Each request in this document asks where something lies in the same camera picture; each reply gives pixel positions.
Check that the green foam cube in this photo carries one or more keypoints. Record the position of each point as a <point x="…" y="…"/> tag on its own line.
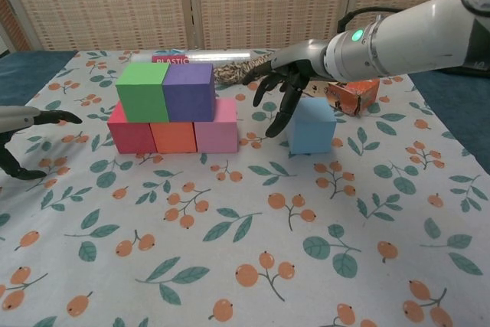
<point x="143" y="93"/>

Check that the dark grape juice bottle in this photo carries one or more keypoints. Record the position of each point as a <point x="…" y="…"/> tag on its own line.
<point x="471" y="73"/>

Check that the plastic food wrap roll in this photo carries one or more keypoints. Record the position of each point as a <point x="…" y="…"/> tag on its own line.
<point x="222" y="55"/>

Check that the orange foam cube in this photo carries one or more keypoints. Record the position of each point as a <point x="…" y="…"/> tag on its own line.
<point x="174" y="137"/>

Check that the red foam cube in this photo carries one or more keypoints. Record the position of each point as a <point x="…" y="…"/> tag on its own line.
<point x="132" y="137"/>

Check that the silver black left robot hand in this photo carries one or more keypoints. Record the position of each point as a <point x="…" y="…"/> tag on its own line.
<point x="19" y="116"/>

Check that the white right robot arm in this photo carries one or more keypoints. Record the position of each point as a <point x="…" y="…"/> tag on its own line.
<point x="413" y="40"/>

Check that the floral printed tablecloth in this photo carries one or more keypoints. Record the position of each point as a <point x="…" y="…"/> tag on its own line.
<point x="383" y="227"/>

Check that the orange biscuit box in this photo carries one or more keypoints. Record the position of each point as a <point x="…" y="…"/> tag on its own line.
<point x="356" y="93"/>

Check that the brown white twine bundle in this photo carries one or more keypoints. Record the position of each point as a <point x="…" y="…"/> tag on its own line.
<point x="229" y="72"/>

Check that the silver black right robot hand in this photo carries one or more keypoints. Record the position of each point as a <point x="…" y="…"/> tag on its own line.
<point x="302" y="57"/>

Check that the woven bamboo folding screen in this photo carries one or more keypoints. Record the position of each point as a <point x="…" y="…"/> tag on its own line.
<point x="115" y="1"/>

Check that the purple foam cube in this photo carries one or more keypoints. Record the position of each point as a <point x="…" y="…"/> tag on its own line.
<point x="189" y="93"/>

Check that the light blue foam cube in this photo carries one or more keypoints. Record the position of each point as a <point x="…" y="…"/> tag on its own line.
<point x="314" y="128"/>

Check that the pink foam cube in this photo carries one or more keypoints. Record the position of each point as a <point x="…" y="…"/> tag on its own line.
<point x="216" y="135"/>

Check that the teal table cover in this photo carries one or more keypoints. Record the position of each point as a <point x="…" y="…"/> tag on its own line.
<point x="459" y="112"/>

